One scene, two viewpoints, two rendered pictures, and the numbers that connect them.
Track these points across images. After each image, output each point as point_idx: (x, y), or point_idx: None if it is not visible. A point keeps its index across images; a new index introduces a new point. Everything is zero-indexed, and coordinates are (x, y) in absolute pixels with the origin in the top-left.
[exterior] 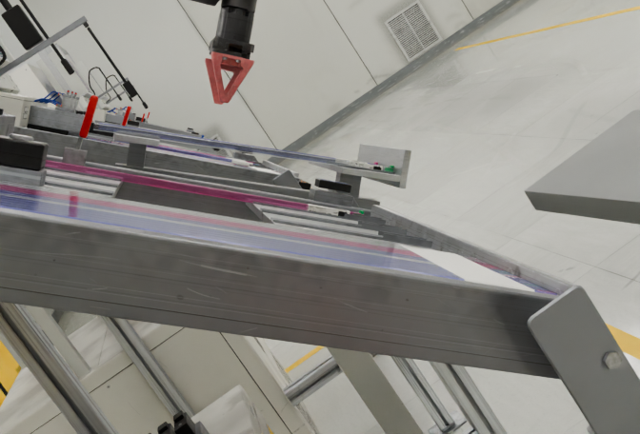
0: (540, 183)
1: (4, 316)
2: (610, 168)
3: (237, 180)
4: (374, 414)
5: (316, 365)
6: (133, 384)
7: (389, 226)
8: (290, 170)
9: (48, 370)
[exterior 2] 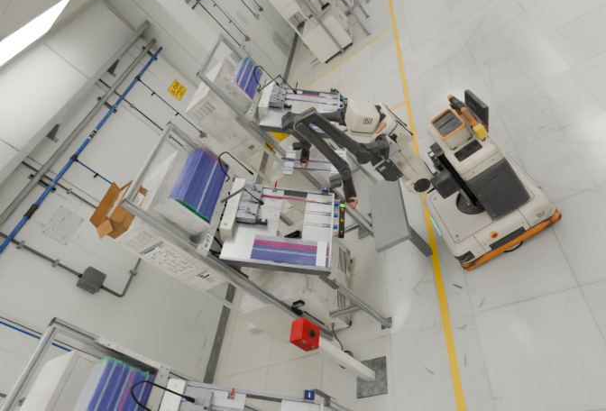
0: (371, 187)
1: None
2: (378, 197)
3: (312, 166)
4: None
5: None
6: (300, 174)
7: (327, 214)
8: (336, 126)
9: None
